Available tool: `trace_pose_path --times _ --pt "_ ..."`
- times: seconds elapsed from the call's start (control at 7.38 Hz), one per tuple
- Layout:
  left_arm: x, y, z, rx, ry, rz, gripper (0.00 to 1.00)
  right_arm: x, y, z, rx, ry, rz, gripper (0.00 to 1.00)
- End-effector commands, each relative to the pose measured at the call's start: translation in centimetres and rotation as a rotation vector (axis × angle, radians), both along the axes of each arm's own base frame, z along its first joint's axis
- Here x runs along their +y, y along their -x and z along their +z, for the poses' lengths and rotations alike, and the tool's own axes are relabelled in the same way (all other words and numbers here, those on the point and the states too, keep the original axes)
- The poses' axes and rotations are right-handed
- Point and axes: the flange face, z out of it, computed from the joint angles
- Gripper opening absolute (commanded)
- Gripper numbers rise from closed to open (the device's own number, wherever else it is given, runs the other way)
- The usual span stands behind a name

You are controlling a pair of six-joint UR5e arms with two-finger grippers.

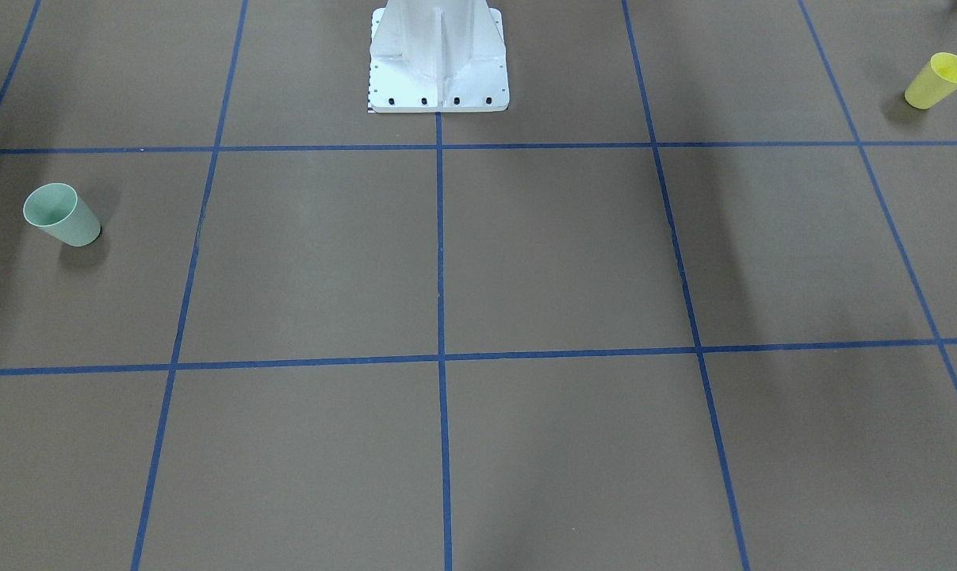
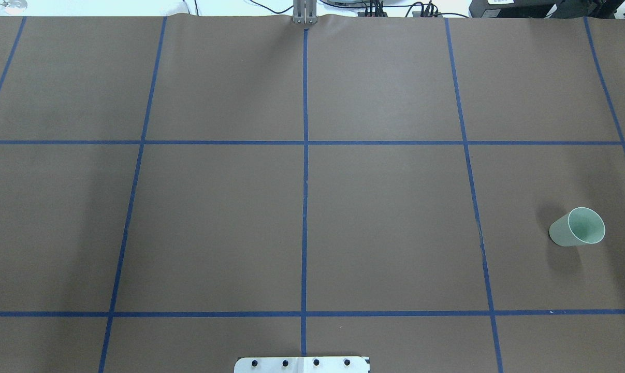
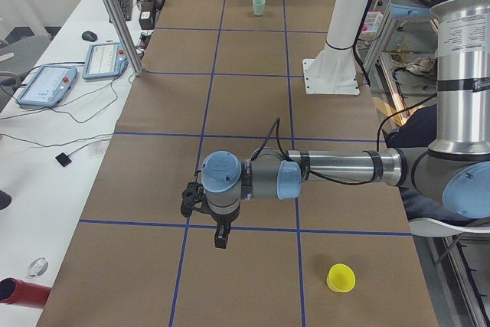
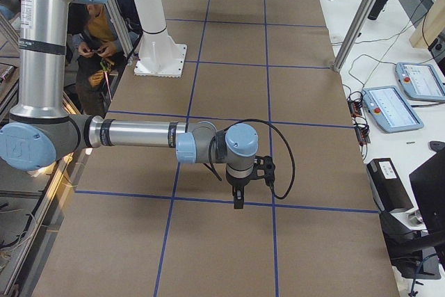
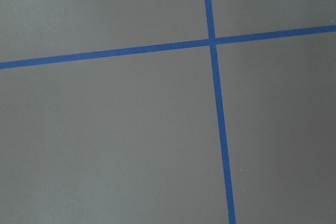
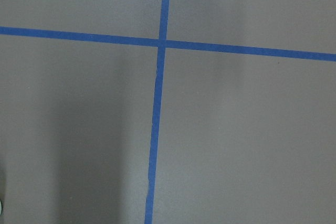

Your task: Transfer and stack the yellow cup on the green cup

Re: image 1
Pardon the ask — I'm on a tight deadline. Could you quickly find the yellow plastic cup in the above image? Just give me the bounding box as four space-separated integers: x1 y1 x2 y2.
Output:
903 53 957 109

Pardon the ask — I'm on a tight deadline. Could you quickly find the green plastic cup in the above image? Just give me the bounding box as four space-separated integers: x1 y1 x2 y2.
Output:
22 183 102 248

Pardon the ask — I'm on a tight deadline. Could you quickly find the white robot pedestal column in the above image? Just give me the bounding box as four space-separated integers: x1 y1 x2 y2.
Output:
367 1 511 113

